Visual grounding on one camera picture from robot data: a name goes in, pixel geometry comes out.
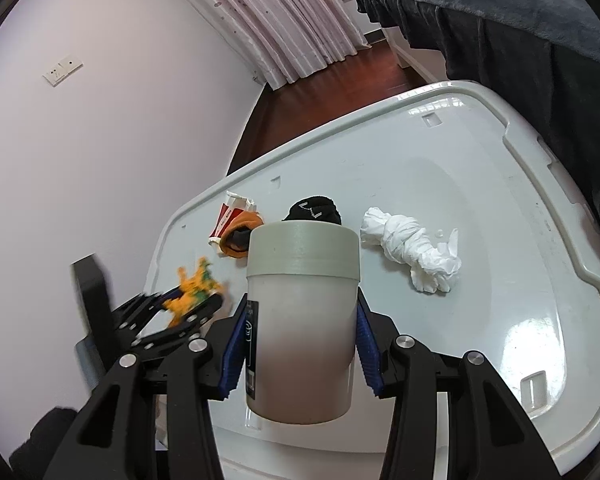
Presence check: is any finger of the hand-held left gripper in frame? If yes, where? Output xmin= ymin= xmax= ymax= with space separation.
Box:
xmin=111 ymin=287 xmax=183 ymax=333
xmin=127 ymin=296 xmax=226 ymax=356

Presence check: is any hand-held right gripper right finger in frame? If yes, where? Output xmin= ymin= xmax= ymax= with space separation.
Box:
xmin=355 ymin=290 xmax=571 ymax=480

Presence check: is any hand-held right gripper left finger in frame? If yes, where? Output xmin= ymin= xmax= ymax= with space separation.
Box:
xmin=40 ymin=295 xmax=251 ymax=480

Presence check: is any orange toy dinosaur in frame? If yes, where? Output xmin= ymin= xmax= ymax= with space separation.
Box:
xmin=161 ymin=256 xmax=226 ymax=328

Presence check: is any white jar with beige lid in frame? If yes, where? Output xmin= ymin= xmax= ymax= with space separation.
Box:
xmin=245 ymin=222 xmax=363 ymax=423

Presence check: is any twisted white tissue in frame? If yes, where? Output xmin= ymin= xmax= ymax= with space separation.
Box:
xmin=360 ymin=206 xmax=463 ymax=295

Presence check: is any red white paper cup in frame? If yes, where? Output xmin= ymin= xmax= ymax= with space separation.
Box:
xmin=209 ymin=191 xmax=258 ymax=251

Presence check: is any orange sock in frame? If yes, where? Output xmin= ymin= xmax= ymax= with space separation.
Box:
xmin=220 ymin=211 xmax=265 ymax=260

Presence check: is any dark cloth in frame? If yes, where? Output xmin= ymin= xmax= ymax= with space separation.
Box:
xmin=9 ymin=407 xmax=81 ymax=480

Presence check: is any black sock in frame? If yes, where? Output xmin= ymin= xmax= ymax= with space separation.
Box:
xmin=281 ymin=195 xmax=343 ymax=227

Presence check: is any white plastic storage box lid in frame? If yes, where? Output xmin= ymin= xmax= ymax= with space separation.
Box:
xmin=145 ymin=80 xmax=600 ymax=476

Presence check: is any pink dotted curtain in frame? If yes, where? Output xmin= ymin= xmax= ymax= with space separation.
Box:
xmin=145 ymin=0 xmax=373 ymax=92

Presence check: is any dark grey blanket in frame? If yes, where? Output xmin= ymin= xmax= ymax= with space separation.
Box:
xmin=355 ymin=0 xmax=600 ymax=246

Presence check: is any white wall socket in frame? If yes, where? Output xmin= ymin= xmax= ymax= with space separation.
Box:
xmin=42 ymin=52 xmax=84 ymax=87

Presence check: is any white bed frame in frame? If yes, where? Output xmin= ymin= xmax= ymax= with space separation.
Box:
xmin=382 ymin=25 xmax=451 ymax=83

